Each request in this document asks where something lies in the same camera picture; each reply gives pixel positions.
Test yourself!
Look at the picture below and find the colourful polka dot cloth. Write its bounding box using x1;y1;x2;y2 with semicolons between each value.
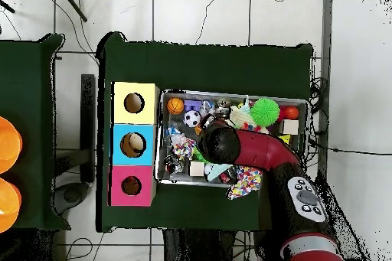
168;135;197;161
225;164;264;201

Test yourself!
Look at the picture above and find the orange basketball toy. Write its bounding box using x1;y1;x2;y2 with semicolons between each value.
167;96;186;116

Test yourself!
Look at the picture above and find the cream yellow cloth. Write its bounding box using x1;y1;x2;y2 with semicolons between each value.
229;104;270;135

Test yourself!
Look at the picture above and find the mint green waffle cloth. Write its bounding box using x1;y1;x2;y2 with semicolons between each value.
204;162;234;182

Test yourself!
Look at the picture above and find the green spiky ball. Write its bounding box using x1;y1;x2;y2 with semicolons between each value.
250;97;281;127

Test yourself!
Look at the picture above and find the wooden box with three holes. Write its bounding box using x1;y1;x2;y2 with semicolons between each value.
109;80;162;207

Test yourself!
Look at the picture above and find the clear mesh bin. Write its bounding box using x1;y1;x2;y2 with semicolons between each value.
155;91;309;190

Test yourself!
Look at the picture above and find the black and white soccer ball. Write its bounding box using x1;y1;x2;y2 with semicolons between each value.
183;110;202;128

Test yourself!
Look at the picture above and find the plain wooden block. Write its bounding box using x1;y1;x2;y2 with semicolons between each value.
189;161;206;178
281;119;300;136

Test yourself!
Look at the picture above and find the dark green table cloth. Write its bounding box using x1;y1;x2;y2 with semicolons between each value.
96;31;315;237

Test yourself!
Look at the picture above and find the small orange ball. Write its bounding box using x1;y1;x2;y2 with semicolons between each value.
282;105;300;121

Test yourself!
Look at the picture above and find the black upright panel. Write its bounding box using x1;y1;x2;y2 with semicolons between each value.
80;73;96;184

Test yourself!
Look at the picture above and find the grey floor stand base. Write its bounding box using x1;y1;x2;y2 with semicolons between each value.
54;149;91;216

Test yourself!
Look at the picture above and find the dark green covered side table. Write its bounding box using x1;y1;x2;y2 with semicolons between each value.
0;33;65;231

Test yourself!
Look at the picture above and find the black rod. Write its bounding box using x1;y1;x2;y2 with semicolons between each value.
57;0;89;23
0;0;16;15

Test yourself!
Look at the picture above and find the orange round bowl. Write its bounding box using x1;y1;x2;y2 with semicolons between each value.
0;116;24;175
0;178;22;234

